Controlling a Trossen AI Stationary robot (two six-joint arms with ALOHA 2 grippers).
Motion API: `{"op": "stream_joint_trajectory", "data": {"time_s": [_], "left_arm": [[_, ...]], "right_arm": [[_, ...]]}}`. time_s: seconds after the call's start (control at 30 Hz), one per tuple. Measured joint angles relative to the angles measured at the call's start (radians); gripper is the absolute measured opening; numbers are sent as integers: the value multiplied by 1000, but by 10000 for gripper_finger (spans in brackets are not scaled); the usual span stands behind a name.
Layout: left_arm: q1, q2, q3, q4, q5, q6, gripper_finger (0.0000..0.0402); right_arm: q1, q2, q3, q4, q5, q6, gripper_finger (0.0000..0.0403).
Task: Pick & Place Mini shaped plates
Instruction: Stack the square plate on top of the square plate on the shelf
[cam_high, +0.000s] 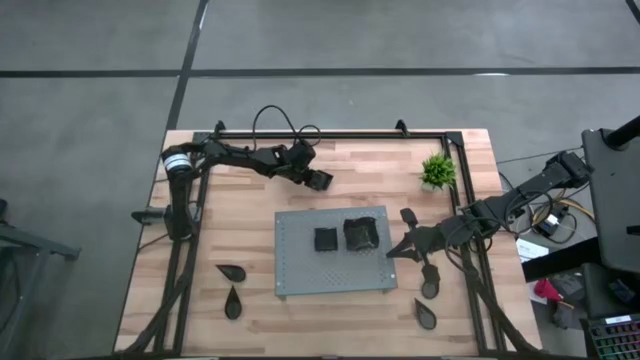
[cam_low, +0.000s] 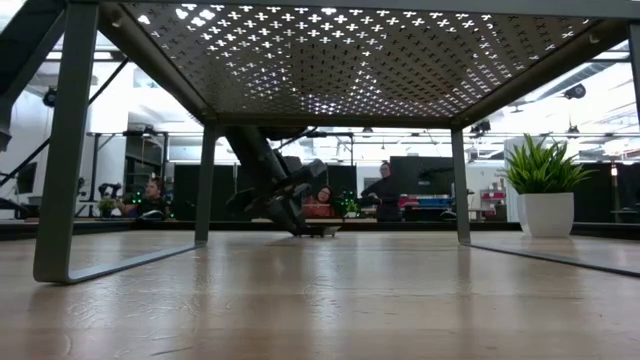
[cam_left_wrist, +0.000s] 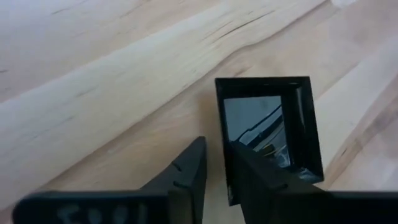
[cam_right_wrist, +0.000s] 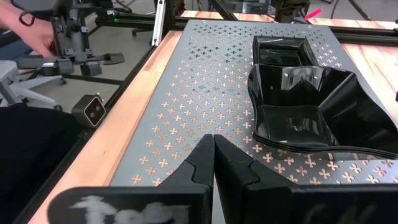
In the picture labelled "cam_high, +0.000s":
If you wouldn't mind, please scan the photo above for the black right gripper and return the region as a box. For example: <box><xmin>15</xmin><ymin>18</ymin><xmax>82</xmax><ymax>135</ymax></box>
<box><xmin>386</xmin><ymin>207</ymin><xmax>454</xmax><ymax>285</ymax></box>

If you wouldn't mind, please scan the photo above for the small black square plate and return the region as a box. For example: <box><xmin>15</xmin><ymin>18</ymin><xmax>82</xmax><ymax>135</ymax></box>
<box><xmin>305</xmin><ymin>169</ymin><xmax>335</xmax><ymax>192</ymax></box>
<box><xmin>313</xmin><ymin>227</ymin><xmax>339</xmax><ymax>253</ymax></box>

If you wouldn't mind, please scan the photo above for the green plant in white pot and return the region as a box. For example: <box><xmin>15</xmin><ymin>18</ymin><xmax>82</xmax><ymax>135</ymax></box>
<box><xmin>418</xmin><ymin>152</ymin><xmax>458</xmax><ymax>194</ymax></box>

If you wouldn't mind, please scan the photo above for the grey perforated metal shelf riser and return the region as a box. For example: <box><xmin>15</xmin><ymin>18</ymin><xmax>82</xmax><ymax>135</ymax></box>
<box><xmin>273</xmin><ymin>204</ymin><xmax>399</xmax><ymax>300</ymax></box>

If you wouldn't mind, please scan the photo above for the white paper sheet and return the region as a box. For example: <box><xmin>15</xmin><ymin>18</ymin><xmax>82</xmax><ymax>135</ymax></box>
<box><xmin>516</xmin><ymin>237</ymin><xmax>550</xmax><ymax>264</ymax></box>

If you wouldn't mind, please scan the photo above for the red plastic object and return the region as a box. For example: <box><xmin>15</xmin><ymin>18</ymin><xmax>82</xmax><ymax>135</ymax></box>
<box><xmin>533</xmin><ymin>278</ymin><xmax>564</xmax><ymax>302</ymax></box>

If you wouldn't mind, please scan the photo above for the small white blue device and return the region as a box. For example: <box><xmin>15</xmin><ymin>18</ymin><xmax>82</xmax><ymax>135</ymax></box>
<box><xmin>537</xmin><ymin>212</ymin><xmax>565</xmax><ymax>239</ymax></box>

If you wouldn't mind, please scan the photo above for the black desk bar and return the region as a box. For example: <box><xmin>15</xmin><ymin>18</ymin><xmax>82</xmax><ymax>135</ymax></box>
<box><xmin>522</xmin><ymin>237</ymin><xmax>601</xmax><ymax>282</ymax></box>

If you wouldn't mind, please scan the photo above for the dark grey monitor panel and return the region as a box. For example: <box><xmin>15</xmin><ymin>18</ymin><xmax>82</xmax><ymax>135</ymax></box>
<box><xmin>582</xmin><ymin>127</ymin><xmax>640</xmax><ymax>274</ymax></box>

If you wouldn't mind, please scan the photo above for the backlit computer keyboard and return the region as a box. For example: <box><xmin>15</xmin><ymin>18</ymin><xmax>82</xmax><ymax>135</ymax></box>
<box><xmin>588</xmin><ymin>313</ymin><xmax>640</xmax><ymax>360</ymax></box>

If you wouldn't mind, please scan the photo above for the black pole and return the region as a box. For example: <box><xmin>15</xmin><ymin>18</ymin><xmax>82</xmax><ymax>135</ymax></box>
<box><xmin>606</xmin><ymin>115</ymin><xmax>640</xmax><ymax>151</ymax></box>

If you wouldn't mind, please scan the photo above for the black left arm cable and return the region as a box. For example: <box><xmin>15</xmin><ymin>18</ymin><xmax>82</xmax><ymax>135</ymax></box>
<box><xmin>251</xmin><ymin>104</ymin><xmax>322</xmax><ymax>147</ymax></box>

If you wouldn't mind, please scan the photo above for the black aluminium table frame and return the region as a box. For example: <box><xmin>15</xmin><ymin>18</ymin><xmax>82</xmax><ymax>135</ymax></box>
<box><xmin>119</xmin><ymin>119</ymin><xmax>539</xmax><ymax>357</ymax></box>

